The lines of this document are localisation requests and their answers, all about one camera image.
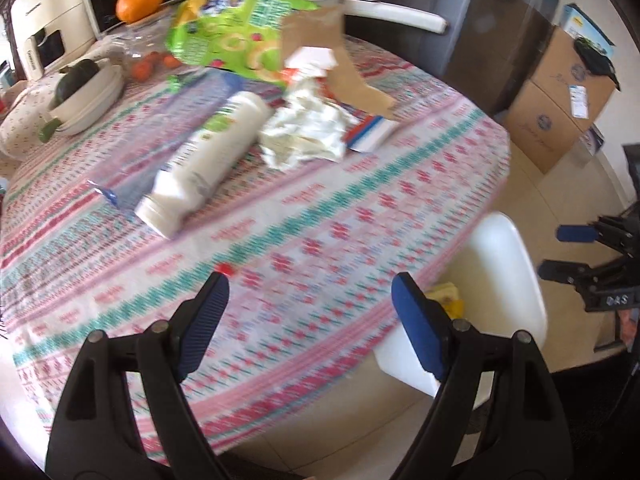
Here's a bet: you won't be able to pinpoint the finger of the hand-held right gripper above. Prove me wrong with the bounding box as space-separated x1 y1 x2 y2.
556 215 640 246
539 257 631 286

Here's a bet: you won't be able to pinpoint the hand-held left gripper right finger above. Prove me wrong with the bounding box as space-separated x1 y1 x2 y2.
390 272 573 480

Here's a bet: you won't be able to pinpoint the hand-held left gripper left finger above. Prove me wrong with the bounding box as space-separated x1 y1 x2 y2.
45 271 231 480

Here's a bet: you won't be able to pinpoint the yellow snack bag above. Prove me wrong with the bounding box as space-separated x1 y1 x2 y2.
427 282 466 318

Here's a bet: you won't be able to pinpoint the white chair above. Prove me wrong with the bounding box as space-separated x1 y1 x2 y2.
372 212 548 408

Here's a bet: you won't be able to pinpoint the large cardboard box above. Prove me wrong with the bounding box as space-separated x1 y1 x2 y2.
502 80 601 173
530 25 618 133

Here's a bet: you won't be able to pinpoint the patterned tablecloth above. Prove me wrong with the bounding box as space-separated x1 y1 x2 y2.
0 35 511 466

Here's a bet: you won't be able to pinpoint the tall white plastic bottle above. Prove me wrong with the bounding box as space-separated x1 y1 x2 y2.
135 91 273 238

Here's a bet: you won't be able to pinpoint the black object on box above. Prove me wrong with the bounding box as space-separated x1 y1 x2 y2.
575 35 621 91

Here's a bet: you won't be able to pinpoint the red blue white wrapper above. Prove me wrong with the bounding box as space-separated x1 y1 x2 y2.
345 115 401 153

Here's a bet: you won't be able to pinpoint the clear plastic bag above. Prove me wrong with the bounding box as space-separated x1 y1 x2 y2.
87 70 241 208

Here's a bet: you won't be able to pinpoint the blue and white printed box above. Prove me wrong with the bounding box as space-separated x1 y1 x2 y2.
560 4 616 61

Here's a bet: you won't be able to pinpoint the grey refrigerator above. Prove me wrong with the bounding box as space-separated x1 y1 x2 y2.
340 0 566 116

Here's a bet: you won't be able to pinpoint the crumpled white tissue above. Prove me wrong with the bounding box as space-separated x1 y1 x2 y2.
257 77 358 171

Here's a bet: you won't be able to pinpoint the white bowl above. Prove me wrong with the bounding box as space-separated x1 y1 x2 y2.
40 57 126 136

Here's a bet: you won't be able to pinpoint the brown paper bag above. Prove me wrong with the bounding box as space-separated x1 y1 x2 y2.
280 5 398 121

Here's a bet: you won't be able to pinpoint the dark green zucchini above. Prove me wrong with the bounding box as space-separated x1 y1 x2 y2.
55 58 101 106

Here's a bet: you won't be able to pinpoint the white paper card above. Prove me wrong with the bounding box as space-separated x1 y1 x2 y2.
287 46 338 78

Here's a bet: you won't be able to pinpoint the green snack bag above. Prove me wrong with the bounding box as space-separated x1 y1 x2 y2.
167 0 321 83

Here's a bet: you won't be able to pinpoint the orange fruit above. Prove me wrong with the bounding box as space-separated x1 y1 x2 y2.
116 0 165 24

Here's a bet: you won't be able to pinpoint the cream kitchen appliance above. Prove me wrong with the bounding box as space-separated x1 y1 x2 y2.
10 0 101 81

